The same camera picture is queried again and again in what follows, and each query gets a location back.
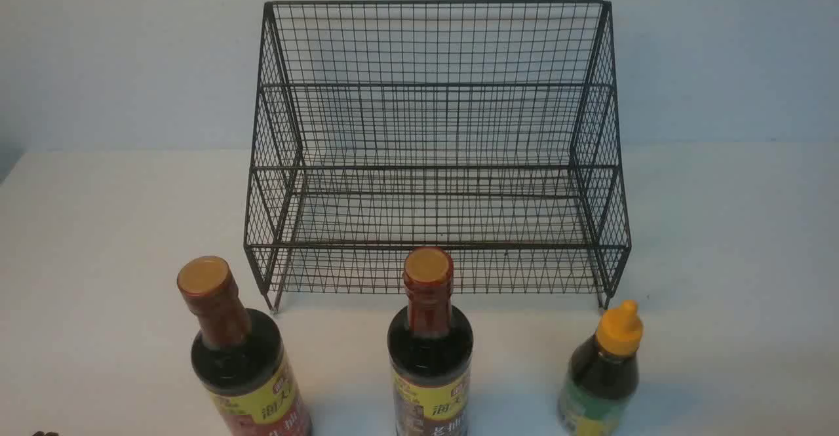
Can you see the black wire mesh rack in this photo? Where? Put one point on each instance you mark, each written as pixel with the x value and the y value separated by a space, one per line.
pixel 488 128

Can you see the small bottle yellow cap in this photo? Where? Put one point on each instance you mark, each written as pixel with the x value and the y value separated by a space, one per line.
pixel 602 374

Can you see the soy sauce bottle brown label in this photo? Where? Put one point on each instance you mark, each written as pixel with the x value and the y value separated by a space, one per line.
pixel 430 344

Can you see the soy sauce bottle red label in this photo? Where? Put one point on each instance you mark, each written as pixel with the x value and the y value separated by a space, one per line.
pixel 239 355

